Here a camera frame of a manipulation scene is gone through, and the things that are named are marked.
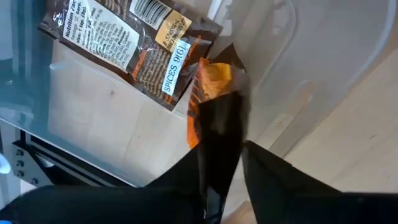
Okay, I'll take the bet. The clear plastic bin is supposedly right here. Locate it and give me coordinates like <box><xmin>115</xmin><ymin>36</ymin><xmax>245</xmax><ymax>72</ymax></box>
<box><xmin>0</xmin><ymin>0</ymin><xmax>398</xmax><ymax>189</ymax></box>

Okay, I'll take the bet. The black aluminium table frame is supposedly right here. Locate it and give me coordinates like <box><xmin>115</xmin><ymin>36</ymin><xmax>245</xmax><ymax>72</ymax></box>
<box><xmin>0</xmin><ymin>124</ymin><xmax>137</xmax><ymax>189</ymax></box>

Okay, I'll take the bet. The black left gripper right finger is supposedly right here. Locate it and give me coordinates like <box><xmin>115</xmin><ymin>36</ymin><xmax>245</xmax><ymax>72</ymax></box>
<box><xmin>241</xmin><ymin>140</ymin><xmax>398</xmax><ymax>224</ymax></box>

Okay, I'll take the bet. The brown spice packet marked 9 6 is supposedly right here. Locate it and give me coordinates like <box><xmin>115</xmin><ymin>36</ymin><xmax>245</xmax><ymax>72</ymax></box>
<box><xmin>37</xmin><ymin>0</ymin><xmax>224</xmax><ymax>112</ymax></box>

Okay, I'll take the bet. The brown spice packet marked 9 3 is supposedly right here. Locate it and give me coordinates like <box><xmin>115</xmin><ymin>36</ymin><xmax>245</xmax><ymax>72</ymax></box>
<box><xmin>186</xmin><ymin>43</ymin><xmax>251</xmax><ymax>224</ymax></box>

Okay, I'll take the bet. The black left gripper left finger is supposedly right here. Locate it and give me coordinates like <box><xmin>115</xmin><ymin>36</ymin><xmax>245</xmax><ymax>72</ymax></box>
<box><xmin>0</xmin><ymin>145</ymin><xmax>206</xmax><ymax>224</ymax></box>

